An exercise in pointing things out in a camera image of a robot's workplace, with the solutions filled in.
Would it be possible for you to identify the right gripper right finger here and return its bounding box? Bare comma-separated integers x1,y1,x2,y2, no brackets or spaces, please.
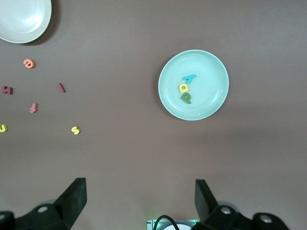
191,179,288,230

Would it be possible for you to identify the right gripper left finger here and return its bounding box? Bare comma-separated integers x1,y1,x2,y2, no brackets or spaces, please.
0,177,87,230

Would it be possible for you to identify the green foam letter p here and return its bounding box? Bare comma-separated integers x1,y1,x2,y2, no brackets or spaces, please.
180,92,193,104

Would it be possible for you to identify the teal foam letter y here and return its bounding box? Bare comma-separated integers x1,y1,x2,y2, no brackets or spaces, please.
182,74,197,84

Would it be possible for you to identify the brown table cover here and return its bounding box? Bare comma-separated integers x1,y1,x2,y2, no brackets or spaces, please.
0,0,307,230

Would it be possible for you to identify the green plate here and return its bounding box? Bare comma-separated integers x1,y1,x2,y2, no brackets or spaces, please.
157,49,230,121

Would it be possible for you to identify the orange foam letter e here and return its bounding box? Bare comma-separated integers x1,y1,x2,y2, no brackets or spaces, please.
23,58,36,69

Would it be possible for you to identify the beige plate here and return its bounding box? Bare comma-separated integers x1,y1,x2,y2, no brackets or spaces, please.
0,0,52,44

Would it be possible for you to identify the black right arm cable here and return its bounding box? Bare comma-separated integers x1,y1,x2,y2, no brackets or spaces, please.
153,214,179,230

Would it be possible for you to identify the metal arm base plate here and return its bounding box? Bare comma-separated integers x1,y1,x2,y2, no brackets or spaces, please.
146,219,200,230

